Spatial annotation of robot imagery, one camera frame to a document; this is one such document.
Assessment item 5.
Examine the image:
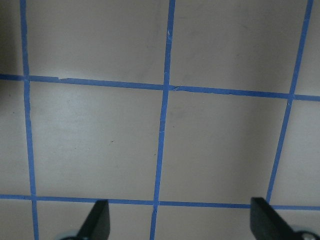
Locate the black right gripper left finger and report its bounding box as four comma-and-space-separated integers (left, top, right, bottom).
76, 200, 110, 240

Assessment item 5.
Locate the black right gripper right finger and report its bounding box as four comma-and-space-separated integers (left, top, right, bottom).
250, 197, 299, 240

